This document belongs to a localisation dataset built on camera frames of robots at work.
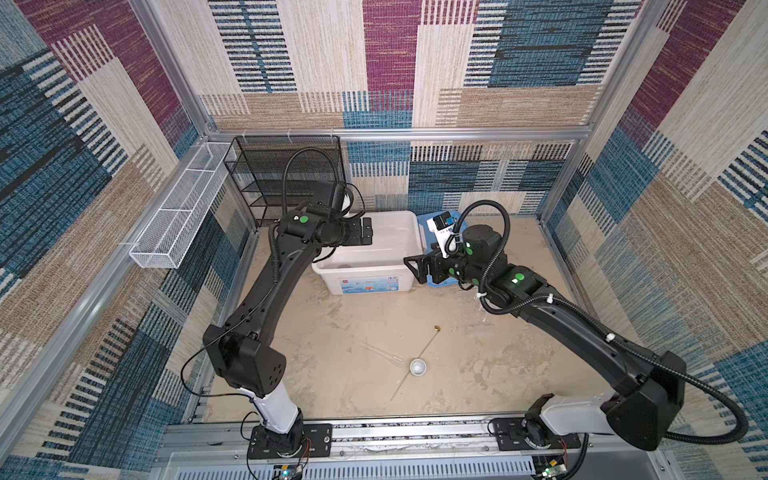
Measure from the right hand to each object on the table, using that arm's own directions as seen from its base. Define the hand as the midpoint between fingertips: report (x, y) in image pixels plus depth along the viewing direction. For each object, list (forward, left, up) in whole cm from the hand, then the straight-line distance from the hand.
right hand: (420, 258), depth 73 cm
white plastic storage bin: (+10, +11, -17) cm, 22 cm away
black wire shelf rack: (+46, +46, -7) cm, 66 cm away
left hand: (+10, +15, +1) cm, 18 cm away
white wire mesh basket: (+17, +74, -9) cm, 77 cm away
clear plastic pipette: (-13, +10, -28) cm, 32 cm away
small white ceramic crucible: (-17, 0, -28) cm, 33 cm away
